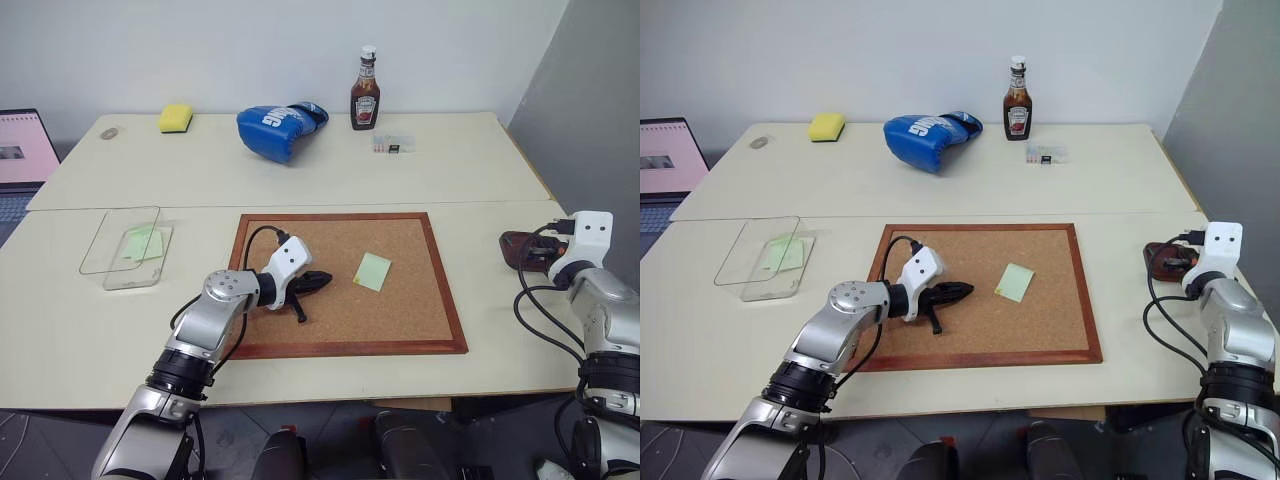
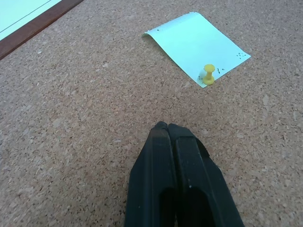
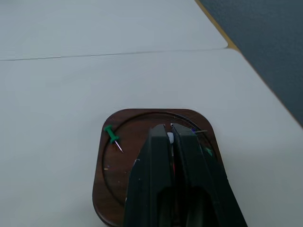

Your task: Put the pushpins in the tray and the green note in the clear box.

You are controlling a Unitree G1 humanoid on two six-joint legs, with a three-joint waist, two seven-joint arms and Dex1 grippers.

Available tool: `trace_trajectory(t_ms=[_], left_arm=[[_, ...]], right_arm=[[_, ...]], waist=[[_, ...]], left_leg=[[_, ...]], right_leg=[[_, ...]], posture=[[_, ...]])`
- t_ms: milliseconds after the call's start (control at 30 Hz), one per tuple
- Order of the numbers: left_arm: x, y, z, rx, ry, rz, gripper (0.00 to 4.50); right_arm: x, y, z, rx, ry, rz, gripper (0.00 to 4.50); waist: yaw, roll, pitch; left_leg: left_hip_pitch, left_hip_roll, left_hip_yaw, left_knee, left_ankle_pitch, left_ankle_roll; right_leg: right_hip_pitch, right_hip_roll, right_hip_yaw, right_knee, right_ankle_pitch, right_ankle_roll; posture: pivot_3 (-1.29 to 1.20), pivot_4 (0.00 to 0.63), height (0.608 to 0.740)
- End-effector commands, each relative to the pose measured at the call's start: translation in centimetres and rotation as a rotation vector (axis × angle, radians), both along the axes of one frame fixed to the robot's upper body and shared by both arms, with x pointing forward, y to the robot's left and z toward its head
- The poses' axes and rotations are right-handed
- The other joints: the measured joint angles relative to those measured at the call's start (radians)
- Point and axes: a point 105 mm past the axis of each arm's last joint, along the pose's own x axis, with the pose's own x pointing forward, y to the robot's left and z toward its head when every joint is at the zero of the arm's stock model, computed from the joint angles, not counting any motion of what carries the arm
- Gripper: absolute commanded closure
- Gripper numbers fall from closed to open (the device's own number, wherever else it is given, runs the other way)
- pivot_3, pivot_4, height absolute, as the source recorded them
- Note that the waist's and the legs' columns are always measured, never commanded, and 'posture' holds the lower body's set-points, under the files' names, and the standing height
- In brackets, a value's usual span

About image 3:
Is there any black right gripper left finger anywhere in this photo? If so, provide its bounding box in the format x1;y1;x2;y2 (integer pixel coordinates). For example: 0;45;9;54
123;124;175;227

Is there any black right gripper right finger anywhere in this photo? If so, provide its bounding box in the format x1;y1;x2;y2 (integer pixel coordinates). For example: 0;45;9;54
170;123;248;227

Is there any dark brown wooden tray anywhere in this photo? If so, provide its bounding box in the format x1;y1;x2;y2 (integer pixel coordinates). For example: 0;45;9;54
92;108;229;227

